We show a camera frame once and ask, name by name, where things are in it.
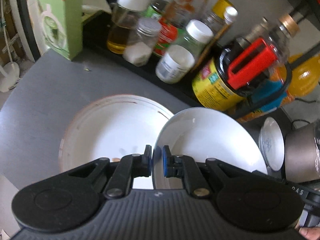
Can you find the green label sauce bottle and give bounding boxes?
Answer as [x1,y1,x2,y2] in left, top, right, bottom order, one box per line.
[153,0,209,57]

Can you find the green cardboard box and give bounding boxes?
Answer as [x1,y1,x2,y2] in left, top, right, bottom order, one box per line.
[37,0,82,60]

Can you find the yellow-capped spice bottle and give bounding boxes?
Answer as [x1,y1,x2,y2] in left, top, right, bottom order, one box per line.
[200,0,238,35]

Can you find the soy sauce bottle yellow label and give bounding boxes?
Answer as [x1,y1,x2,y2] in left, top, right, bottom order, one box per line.
[192,14,299,112]

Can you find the white-capped oil dispenser bottle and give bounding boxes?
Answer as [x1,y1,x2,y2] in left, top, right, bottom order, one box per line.
[106,0,151,54]

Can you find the person's right hand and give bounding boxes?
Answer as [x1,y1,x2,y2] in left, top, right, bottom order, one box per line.
[299,227,320,240]

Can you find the clear jar white cap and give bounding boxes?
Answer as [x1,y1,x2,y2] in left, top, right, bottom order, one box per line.
[180,20,214,57]

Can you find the glass salt jar grey lid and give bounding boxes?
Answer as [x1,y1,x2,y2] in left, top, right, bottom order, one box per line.
[123,17,162,67]

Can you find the orange juice bottle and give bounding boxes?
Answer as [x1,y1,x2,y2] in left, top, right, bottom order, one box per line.
[235,53,320,124]

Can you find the silver black rice cooker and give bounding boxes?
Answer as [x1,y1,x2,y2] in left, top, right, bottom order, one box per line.
[284,120,319,183]

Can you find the black metal kitchen shelf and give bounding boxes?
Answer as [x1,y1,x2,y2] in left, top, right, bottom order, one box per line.
[84,0,319,107]

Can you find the white plate with Sweet print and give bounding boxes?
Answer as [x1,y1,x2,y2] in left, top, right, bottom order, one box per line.
[152,107,267,190]

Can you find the small white pill jar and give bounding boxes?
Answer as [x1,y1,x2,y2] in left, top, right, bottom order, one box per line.
[156,45,195,84]

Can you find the small white Bakery plate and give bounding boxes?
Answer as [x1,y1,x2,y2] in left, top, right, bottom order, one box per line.
[258,117,285,172]

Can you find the white plate with flower motif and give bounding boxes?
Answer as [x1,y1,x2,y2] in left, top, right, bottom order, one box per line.
[58,94,175,190]

